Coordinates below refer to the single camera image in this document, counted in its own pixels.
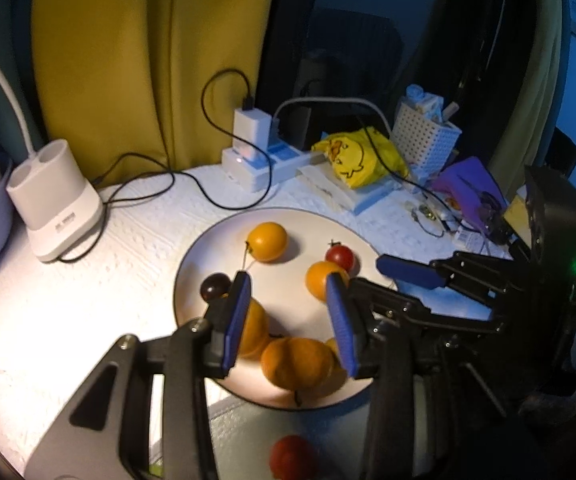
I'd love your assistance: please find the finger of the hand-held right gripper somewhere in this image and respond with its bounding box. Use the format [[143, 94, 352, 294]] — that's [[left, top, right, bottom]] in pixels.
[[375, 252, 532, 312], [348, 276, 509, 357]]

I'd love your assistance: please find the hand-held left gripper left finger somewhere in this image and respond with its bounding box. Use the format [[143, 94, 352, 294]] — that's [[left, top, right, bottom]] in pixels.
[[23, 270, 253, 480]]

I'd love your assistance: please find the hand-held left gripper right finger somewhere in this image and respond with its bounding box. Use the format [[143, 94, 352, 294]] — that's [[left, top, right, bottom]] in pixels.
[[325, 272, 420, 480]]

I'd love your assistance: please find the orange mandarin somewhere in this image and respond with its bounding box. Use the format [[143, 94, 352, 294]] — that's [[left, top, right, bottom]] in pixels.
[[260, 337, 336, 392], [305, 261, 351, 304], [246, 222, 289, 263], [237, 297, 270, 359]]

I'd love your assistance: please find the dark cherry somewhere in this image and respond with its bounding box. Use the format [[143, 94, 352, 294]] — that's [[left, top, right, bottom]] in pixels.
[[200, 273, 231, 303]]

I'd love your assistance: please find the white round plate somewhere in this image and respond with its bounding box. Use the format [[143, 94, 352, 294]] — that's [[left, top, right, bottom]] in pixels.
[[173, 207, 400, 409]]

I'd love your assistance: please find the red cherry tomato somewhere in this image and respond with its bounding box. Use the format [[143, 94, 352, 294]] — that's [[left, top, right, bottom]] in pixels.
[[269, 435, 319, 480], [325, 244, 357, 277]]

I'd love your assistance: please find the white book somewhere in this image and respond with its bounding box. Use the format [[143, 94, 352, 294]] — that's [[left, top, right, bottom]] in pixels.
[[298, 166, 404, 215]]

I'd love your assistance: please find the grey round placemat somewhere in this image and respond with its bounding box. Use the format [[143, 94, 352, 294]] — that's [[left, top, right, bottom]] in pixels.
[[145, 389, 386, 480]]

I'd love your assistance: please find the yellow printed bag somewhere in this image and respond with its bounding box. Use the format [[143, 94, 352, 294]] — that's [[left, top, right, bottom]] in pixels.
[[311, 127, 412, 191]]

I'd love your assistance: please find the white perforated basket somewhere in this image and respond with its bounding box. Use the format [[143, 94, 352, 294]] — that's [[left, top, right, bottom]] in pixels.
[[392, 85, 463, 182]]

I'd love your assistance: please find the white power strip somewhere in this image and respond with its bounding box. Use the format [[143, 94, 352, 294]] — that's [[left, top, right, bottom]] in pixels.
[[220, 144, 330, 194]]

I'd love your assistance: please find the pale green curtain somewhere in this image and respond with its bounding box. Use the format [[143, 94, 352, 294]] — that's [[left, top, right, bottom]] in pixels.
[[488, 0, 576, 196]]

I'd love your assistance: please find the white charger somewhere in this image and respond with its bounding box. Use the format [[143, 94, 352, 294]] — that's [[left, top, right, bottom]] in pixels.
[[232, 107, 272, 157]]

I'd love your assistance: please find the white desk lamp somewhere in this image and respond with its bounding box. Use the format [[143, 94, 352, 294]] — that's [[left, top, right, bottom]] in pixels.
[[0, 25, 104, 264]]

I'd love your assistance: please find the yellow curtain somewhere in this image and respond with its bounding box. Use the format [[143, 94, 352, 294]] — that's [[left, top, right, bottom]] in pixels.
[[30, 0, 289, 173]]

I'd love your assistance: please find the white cable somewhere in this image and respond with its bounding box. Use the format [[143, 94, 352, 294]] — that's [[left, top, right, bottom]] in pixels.
[[272, 97, 393, 137]]

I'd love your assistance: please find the black charger cable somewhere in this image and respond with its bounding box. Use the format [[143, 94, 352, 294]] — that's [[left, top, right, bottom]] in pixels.
[[58, 69, 275, 264]]

